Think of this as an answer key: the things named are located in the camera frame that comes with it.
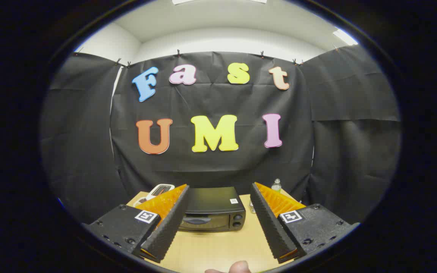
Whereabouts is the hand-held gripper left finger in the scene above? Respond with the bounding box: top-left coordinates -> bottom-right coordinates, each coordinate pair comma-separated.
83,184 -> 190,264

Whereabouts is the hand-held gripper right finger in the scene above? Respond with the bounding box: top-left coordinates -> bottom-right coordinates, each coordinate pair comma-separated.
250,182 -> 360,264

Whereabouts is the black toaster oven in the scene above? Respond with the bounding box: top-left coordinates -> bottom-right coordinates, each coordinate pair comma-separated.
178,187 -> 247,232

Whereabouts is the white bread toaster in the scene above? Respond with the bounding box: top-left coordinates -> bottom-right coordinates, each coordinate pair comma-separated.
145,184 -> 175,201

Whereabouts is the black backdrop cloth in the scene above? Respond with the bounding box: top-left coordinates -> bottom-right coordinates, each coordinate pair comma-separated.
40,45 -> 402,224

